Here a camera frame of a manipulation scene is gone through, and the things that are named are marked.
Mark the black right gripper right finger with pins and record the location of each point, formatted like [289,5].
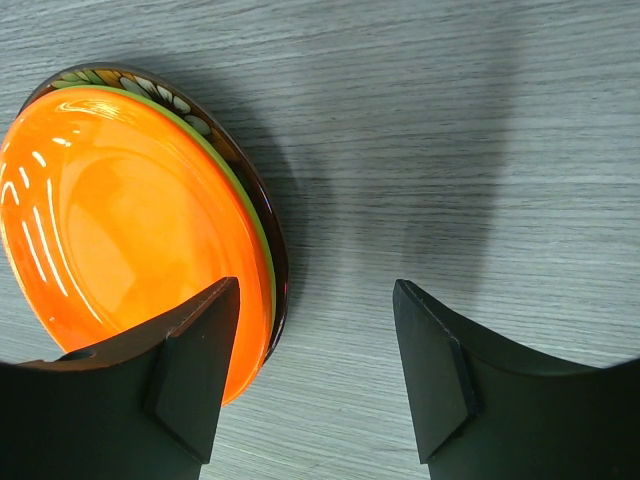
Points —
[486,407]

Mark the red floral plate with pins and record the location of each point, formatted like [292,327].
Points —
[201,118]

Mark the orange plate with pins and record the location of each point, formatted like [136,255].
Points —
[113,213]

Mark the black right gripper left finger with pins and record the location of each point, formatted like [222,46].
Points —
[143,404]

